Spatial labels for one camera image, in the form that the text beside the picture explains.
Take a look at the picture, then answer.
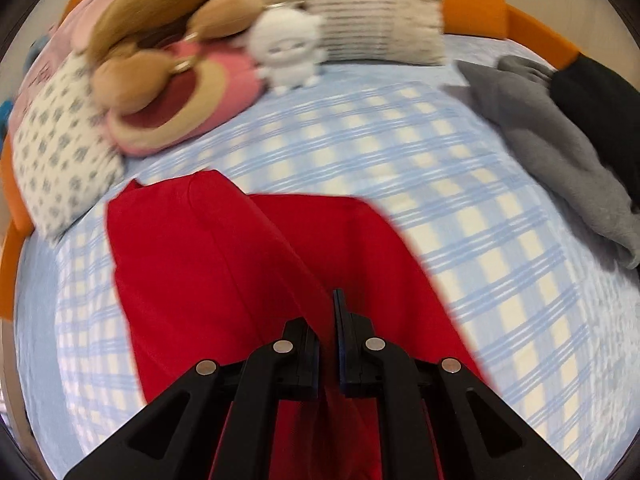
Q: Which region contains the pink cat print pillow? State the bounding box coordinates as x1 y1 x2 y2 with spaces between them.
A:
20 0 136 111

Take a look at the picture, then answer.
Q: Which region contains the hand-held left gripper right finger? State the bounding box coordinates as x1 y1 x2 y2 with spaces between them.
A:
332 289 581 480

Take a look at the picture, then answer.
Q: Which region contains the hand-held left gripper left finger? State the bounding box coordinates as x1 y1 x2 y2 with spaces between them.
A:
64 317 321 480

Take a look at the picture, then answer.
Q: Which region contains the brown plush toy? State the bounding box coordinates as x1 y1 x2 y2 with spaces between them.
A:
87 0 281 116

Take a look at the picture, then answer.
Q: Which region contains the small white plush toy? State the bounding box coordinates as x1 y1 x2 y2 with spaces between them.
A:
248 7 323 95

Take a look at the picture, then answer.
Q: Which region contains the black garment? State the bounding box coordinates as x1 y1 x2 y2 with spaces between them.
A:
550 55 640 206

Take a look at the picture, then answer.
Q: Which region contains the grey garment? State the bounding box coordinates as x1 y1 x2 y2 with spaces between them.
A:
455 55 640 268

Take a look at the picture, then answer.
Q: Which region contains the beige patchwork pillow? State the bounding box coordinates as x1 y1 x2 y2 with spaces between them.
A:
265 0 447 67

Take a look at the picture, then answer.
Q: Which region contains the orange padded bed frame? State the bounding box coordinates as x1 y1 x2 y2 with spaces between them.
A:
0 0 586 321

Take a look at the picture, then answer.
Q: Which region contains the blue plaid bed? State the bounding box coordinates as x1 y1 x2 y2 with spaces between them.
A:
0 35 640 480

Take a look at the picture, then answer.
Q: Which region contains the pink bear plush cushion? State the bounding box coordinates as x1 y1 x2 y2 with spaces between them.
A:
70 5 266 157

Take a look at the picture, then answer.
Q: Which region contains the white floral pillow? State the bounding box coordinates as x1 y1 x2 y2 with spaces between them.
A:
11 52 126 238

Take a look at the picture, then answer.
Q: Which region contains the red sweater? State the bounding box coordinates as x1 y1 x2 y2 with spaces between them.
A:
105 170 493 480

